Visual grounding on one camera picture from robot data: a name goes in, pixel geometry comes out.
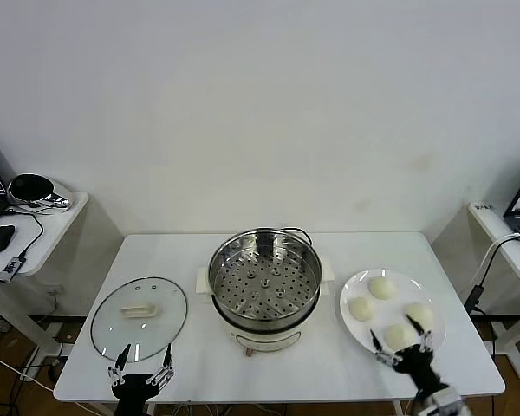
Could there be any round glass pot lid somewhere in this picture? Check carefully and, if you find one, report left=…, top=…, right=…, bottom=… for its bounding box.
left=89, top=276, right=188, bottom=363

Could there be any white electric cooker base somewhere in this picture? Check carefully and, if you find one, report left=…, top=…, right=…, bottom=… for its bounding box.
left=211, top=298, right=320, bottom=359

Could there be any white steamed baozi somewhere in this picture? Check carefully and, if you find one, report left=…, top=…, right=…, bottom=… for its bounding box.
left=403, top=302, right=437, bottom=333
left=348, top=296, right=376, bottom=322
left=367, top=276, right=397, bottom=301
left=383, top=322, right=419, bottom=351

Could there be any white round plate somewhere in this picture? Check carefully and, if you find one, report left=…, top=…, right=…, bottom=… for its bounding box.
left=339, top=268, right=447, bottom=363

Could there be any white side desk with mouse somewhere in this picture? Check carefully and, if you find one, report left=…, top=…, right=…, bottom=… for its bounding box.
left=0, top=190, right=90, bottom=361

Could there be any thin black desk cable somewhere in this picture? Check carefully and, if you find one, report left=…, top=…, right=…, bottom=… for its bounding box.
left=2, top=207, right=44, bottom=261

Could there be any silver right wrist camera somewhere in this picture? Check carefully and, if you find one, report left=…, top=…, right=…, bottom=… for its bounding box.
left=415, top=383, right=464, bottom=416

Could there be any stainless steel steamer pot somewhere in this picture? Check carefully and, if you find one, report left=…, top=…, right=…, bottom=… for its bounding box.
left=195, top=227, right=336, bottom=333

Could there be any black cooker power cord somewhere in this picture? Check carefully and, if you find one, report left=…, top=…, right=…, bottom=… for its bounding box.
left=279, top=226, right=312, bottom=244

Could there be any black cable adapter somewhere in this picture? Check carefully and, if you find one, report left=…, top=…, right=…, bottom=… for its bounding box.
left=463, top=283, right=489, bottom=313

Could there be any white floor cable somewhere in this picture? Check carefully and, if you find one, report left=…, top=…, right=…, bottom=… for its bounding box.
left=0, top=350, right=55, bottom=390

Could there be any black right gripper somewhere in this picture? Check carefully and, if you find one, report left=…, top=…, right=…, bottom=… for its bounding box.
left=369, top=314, right=451, bottom=394

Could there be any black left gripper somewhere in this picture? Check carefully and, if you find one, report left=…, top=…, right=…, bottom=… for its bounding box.
left=107, top=343, right=175, bottom=416

